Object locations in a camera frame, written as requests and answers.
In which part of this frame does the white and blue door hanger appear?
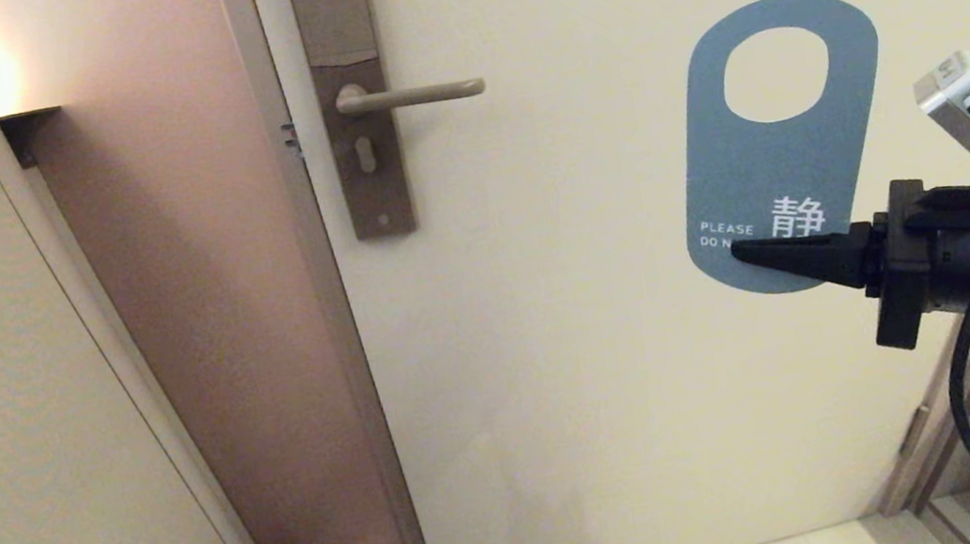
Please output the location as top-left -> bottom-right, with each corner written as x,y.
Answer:
654,0 -> 913,308

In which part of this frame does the brown door lock plate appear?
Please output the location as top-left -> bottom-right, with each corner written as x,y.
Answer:
286,0 -> 421,248

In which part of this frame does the beige keyhole cover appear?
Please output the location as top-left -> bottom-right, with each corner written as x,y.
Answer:
353,134 -> 380,177

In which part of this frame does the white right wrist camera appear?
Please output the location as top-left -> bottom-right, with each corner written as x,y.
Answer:
909,48 -> 970,172

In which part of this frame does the beige metal door handle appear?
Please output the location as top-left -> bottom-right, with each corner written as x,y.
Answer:
333,65 -> 488,121

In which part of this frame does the dark wall lamp bracket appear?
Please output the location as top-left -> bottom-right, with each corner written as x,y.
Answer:
0,105 -> 69,172

